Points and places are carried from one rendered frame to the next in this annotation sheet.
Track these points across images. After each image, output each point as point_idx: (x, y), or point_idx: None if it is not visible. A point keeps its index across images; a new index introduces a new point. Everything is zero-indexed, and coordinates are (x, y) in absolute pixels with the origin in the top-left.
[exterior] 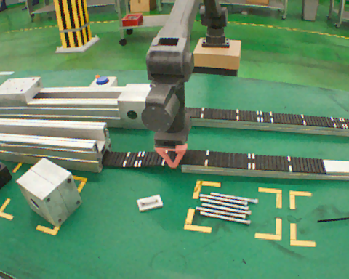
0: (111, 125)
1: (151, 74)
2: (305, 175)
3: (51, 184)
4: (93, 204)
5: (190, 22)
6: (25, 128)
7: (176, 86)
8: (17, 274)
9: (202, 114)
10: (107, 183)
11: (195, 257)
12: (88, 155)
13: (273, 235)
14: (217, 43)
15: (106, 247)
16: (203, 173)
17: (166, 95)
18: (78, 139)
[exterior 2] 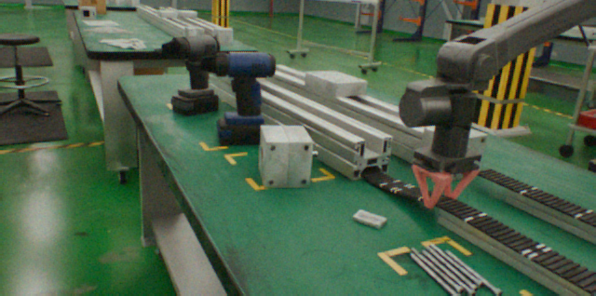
0: (408, 158)
1: (440, 74)
2: None
3: (286, 139)
4: (317, 193)
5: (527, 33)
6: (314, 112)
7: (452, 87)
8: (189, 191)
9: (525, 191)
10: (349, 189)
11: (355, 277)
12: (348, 152)
13: None
14: None
15: (287, 220)
16: (461, 235)
17: (430, 87)
18: (349, 133)
